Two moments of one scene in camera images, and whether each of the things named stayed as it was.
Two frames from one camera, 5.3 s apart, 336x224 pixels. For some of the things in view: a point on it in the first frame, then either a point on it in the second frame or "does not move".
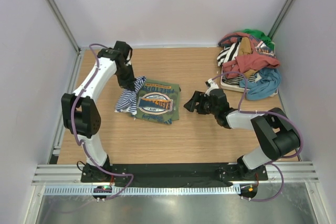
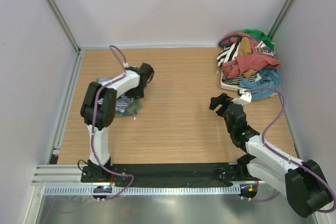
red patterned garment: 261,56 does not move
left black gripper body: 126,76 → 137,93
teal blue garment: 268,80 does not move
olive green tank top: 158,100 → 134,106
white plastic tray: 226,87 does not move
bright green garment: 269,43 does not move
